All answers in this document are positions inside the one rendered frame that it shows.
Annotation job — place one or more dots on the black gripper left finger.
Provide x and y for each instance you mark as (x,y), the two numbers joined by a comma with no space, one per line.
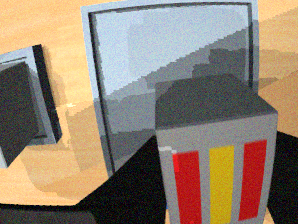
(135,194)

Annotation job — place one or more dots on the grey box with red and yellow stripes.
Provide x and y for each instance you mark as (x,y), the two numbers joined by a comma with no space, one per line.
(216,139)

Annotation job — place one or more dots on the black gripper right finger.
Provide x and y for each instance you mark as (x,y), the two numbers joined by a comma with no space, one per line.
(283,193)

